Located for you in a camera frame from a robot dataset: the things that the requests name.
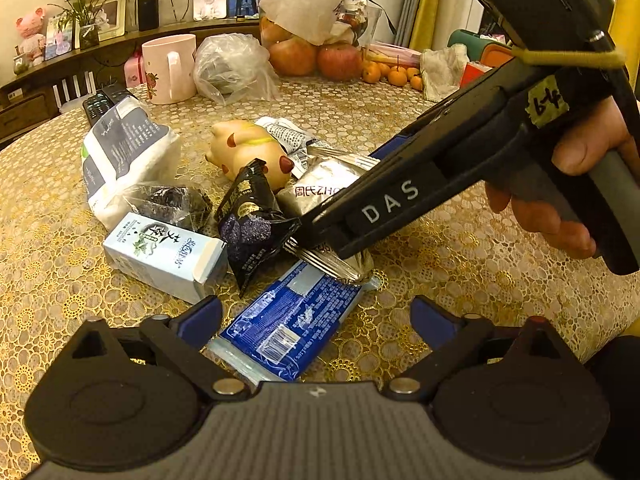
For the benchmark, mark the green plant in glass vase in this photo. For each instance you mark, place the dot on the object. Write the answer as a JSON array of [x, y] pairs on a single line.
[[87, 32]]

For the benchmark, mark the small glass jar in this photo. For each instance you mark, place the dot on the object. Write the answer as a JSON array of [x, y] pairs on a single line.
[[21, 62]]

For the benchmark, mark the red apple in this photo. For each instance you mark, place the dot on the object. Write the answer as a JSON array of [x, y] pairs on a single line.
[[292, 57], [340, 62]]

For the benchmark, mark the yellow elastic band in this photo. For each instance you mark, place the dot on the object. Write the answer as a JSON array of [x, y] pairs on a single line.
[[565, 58]]

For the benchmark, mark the white crumpled cloth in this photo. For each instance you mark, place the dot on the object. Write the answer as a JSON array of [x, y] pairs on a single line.
[[442, 70]]

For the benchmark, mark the pale blue carton box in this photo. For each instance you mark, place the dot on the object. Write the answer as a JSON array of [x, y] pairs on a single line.
[[150, 255]]

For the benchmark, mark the tan pig toy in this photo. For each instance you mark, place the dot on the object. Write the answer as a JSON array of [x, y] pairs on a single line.
[[245, 147]]

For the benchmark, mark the white framed baby photo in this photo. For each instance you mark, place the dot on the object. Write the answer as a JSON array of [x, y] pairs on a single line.
[[210, 2]]

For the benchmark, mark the orange fruit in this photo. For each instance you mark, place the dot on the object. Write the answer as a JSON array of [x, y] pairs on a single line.
[[274, 32]]

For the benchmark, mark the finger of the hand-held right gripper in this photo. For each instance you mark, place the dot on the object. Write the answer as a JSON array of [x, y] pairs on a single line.
[[392, 146], [340, 205]]

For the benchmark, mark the person's right hand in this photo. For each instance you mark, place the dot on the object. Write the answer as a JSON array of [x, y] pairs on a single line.
[[580, 145]]

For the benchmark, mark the gold lace-covered desktop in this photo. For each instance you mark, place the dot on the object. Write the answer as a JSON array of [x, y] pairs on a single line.
[[450, 270]]

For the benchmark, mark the white plastic bag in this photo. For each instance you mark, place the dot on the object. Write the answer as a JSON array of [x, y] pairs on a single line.
[[300, 0]]

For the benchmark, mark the yellow curtain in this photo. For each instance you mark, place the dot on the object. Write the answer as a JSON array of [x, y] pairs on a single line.
[[432, 0]]

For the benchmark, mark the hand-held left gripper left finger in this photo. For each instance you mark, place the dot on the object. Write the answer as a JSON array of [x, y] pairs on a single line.
[[202, 317]]

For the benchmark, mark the pink small case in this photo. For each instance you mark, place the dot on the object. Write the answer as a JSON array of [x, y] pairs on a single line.
[[134, 70]]

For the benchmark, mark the pink flat packet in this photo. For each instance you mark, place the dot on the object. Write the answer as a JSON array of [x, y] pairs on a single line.
[[395, 54]]

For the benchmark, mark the colourful standing card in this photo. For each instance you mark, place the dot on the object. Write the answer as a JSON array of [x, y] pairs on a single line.
[[59, 37]]

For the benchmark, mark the red cardboard box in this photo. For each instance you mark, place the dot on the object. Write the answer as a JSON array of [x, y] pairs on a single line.
[[472, 75]]

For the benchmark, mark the pink floral mug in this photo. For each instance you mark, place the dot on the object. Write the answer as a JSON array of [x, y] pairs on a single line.
[[165, 70]]

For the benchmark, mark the black remote control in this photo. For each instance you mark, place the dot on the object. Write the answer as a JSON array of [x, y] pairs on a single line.
[[117, 94], [97, 109]]

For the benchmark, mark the pink pig plush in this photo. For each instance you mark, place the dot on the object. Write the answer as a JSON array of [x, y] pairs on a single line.
[[32, 30]]

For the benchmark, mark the silver foil packet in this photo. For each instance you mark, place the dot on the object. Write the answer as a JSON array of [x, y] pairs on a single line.
[[320, 180]]

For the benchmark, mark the wooden photo frame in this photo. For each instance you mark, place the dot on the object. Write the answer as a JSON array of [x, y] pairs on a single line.
[[112, 17]]

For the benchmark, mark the pile of small mandarins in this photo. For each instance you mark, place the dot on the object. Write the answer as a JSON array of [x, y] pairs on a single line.
[[392, 74]]

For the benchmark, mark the white printed sachet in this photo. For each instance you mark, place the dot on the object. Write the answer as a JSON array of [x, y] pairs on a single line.
[[285, 132]]

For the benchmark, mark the black purple snack packet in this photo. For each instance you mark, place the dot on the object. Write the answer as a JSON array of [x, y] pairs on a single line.
[[250, 220]]

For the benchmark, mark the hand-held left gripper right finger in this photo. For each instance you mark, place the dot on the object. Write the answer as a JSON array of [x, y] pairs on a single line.
[[431, 319]]

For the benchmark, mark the blue snack packet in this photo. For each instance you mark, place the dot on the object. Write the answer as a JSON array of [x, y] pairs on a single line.
[[290, 315]]

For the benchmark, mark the white tissue pack grey label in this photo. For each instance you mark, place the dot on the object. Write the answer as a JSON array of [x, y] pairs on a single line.
[[125, 135]]

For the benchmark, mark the clear jar with patterned ribbon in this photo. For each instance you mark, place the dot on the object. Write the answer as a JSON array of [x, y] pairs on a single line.
[[357, 15]]

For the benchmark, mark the white router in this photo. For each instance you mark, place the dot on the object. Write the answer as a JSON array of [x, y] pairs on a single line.
[[75, 87]]

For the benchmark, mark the wooden tv cabinet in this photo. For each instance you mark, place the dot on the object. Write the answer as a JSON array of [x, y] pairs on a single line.
[[30, 105]]

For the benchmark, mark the clear crumpled plastic bag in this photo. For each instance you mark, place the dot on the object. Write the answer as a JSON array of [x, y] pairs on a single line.
[[225, 70]]

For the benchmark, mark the teal box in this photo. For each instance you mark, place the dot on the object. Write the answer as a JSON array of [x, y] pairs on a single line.
[[470, 42]]

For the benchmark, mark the black speaker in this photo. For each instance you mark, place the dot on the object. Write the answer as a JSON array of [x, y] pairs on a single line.
[[148, 12]]

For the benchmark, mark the clear bag of dark snacks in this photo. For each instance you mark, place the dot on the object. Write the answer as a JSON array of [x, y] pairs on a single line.
[[170, 202]]

